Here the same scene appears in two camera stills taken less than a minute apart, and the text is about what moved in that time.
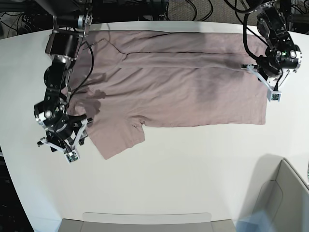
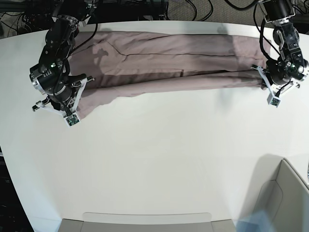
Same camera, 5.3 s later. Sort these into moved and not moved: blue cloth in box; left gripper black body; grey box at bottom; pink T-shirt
Moved: pink T-shirt; left gripper black body
Not moved: grey box at bottom; blue cloth in box
